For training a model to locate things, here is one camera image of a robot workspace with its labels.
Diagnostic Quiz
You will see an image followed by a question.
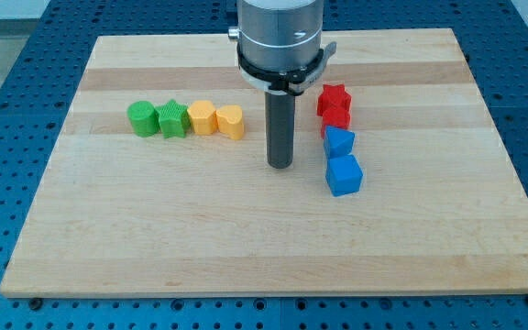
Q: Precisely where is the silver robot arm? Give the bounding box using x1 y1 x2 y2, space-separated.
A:
228 0 336 96

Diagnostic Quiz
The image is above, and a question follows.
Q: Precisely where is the blue cube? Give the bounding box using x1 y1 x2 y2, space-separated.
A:
325 154 363 197

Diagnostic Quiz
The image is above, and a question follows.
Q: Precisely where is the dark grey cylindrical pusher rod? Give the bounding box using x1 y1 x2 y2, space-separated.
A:
265 93 295 169

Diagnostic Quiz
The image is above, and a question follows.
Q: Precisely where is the yellow heart block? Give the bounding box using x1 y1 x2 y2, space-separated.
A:
216 104 245 140

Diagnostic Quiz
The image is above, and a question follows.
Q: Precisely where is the blue triangle block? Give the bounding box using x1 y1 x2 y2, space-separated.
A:
324 126 356 159

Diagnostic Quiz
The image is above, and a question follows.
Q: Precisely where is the yellow hexagon block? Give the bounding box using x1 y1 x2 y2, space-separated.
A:
187 100 218 136

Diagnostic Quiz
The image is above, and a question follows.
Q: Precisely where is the red star block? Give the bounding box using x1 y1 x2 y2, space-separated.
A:
316 84 352 116

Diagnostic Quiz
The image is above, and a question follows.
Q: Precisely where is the green star block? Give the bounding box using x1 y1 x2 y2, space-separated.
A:
155 99 191 138

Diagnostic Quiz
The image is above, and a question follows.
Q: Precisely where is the green cylinder block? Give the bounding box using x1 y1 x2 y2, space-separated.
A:
126 101 160 138

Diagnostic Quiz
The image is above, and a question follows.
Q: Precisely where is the wooden board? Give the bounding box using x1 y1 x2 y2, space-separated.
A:
0 28 528 299

